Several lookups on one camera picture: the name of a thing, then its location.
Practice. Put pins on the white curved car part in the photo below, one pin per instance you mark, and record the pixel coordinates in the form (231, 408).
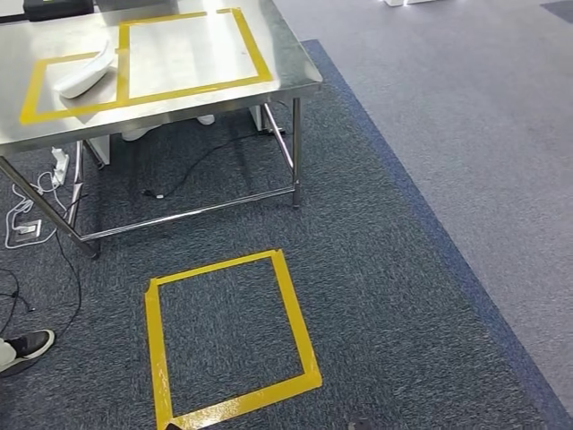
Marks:
(81, 80)

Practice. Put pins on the stainless steel workbench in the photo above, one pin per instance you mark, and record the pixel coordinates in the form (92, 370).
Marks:
(188, 53)

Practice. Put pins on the yellow tape on workbench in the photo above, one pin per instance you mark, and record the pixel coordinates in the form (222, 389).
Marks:
(148, 98)

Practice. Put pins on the yellow floor tape square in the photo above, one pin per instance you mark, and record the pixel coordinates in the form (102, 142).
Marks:
(295, 320)

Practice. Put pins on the white display plinth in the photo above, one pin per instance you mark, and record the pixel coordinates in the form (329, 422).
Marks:
(405, 2)

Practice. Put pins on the white power strip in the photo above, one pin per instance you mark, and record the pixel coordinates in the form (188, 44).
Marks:
(60, 166)

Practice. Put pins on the metal floor outlet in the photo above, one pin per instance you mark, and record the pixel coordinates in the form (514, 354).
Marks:
(29, 228)

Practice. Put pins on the person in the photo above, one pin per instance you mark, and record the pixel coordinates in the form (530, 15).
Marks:
(33, 344)

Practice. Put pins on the black equipment case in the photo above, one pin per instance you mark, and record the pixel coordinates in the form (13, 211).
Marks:
(58, 9)

